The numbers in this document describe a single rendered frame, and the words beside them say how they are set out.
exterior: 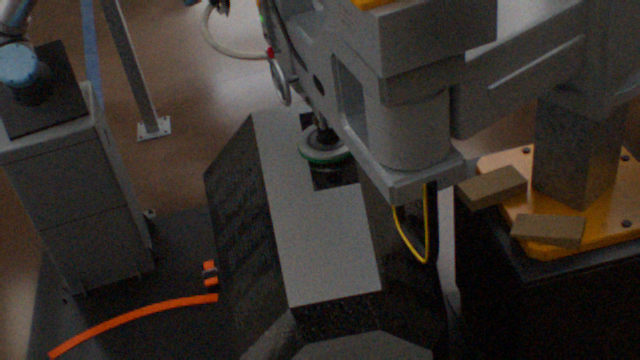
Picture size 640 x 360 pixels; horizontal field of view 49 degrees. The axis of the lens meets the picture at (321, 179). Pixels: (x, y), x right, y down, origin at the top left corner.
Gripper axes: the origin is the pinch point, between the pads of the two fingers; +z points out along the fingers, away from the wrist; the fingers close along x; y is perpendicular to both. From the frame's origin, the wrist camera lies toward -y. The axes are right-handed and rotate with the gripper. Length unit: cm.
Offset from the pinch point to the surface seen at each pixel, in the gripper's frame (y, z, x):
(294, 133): 36, 2, 68
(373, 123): 70, -68, 126
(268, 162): 53, 0, 70
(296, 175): 54, -3, 83
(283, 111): 27, 6, 55
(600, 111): 16, -46, 161
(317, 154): 44, -5, 85
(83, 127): 73, 15, -12
